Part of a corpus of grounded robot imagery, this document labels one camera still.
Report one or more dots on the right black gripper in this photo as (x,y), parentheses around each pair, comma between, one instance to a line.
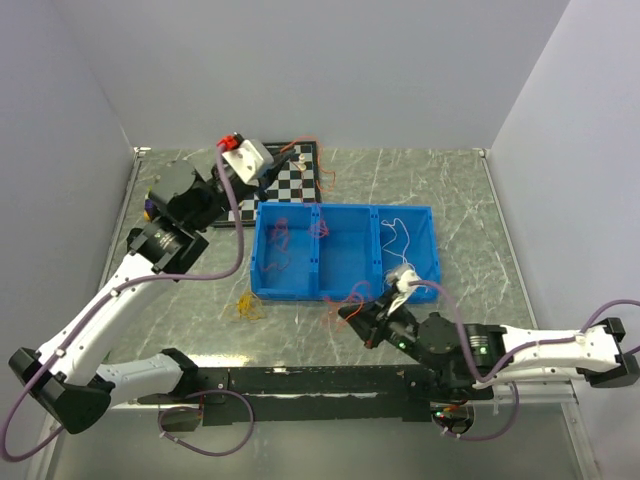
(371,321)

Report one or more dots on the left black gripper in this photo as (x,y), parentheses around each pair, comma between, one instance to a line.
(262,184)

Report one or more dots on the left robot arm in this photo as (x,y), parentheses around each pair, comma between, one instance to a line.
(67,375)

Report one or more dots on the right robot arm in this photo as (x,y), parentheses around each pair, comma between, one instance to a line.
(465,358)

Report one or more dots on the black and white chessboard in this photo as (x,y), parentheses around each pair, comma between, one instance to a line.
(291,185)

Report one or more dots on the blue plastic three-compartment bin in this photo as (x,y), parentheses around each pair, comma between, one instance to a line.
(316,252)

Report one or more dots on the colourful toy block car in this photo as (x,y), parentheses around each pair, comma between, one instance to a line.
(149,209)

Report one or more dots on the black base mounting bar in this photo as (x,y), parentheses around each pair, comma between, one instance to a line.
(299,393)

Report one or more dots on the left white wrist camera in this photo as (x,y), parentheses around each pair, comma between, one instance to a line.
(248,158)

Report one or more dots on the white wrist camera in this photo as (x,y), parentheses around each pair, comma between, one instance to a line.
(404,280)
(248,158)

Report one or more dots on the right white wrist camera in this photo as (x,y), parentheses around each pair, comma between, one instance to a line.
(404,280)

